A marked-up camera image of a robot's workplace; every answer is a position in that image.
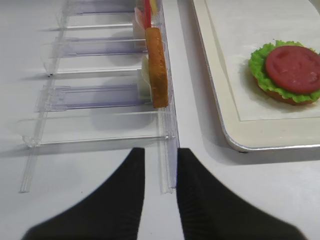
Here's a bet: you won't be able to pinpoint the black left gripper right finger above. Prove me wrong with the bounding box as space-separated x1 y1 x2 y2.
176 148 306 240

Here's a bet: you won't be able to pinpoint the cream metal tray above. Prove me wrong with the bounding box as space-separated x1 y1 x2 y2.
193 0 320 152

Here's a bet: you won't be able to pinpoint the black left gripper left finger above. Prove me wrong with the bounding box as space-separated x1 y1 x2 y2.
23 147 145 240

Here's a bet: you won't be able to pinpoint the yellow cheese slices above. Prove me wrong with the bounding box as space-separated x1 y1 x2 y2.
149 0 159 16

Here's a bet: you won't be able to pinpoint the green lettuce on tray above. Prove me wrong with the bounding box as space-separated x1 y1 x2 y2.
248 40 320 103

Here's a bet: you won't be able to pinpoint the bottom bun on tray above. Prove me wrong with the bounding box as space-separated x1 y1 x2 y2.
259 86 319 106

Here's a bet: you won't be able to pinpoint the red tomato slice on tray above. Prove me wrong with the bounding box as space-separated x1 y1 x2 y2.
265 45 320 94

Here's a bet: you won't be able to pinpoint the red tomato slice in rack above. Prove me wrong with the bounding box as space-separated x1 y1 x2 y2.
144 0 152 29

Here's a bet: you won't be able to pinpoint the toasted brown bun slice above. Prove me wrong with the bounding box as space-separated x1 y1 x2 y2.
145 27 169 109

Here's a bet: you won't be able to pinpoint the clear acrylic left rack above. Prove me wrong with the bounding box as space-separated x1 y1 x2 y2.
16 0 179 193

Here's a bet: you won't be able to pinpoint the white paper tray liner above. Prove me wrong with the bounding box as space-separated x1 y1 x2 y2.
206 0 320 121

